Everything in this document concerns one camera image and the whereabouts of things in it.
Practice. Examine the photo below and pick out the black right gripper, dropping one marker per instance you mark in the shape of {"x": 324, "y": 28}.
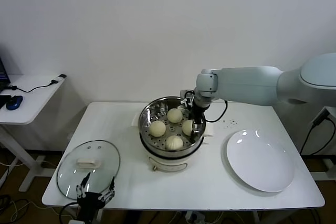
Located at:
{"x": 198, "y": 113}

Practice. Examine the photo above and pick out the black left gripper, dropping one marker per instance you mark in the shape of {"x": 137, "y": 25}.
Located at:
{"x": 89, "y": 204}

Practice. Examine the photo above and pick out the white steamed baozi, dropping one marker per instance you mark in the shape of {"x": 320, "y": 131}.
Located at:
{"x": 157, "y": 128}
{"x": 175, "y": 115}
{"x": 187, "y": 127}
{"x": 174, "y": 142}

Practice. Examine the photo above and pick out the glass pot lid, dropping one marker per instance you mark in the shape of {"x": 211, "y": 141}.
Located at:
{"x": 105, "y": 155}

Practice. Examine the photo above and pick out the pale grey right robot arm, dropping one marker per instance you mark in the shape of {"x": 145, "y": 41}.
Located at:
{"x": 249, "y": 85}

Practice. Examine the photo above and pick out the steel steamer pot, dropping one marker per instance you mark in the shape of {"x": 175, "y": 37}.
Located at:
{"x": 168, "y": 163}

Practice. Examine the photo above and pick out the stainless steel steamer basket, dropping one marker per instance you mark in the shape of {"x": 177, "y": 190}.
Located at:
{"x": 147, "y": 119}

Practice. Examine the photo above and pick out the scattered dark crumbs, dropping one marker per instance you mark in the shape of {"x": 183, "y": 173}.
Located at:
{"x": 232, "y": 122}

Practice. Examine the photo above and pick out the large white plate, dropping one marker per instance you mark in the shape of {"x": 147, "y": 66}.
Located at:
{"x": 260, "y": 161}

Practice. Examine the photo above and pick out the white side table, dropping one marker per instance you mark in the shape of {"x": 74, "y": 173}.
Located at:
{"x": 31, "y": 103}

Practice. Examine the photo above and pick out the blue computer mouse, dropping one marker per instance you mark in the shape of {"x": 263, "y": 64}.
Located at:
{"x": 14, "y": 103}

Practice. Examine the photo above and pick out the flat black device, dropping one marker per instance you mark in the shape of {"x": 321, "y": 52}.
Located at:
{"x": 4, "y": 100}

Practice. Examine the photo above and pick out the dark laptop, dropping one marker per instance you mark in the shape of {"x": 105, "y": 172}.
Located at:
{"x": 2, "y": 74}

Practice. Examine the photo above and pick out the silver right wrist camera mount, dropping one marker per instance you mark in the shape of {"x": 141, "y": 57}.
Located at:
{"x": 187, "y": 97}

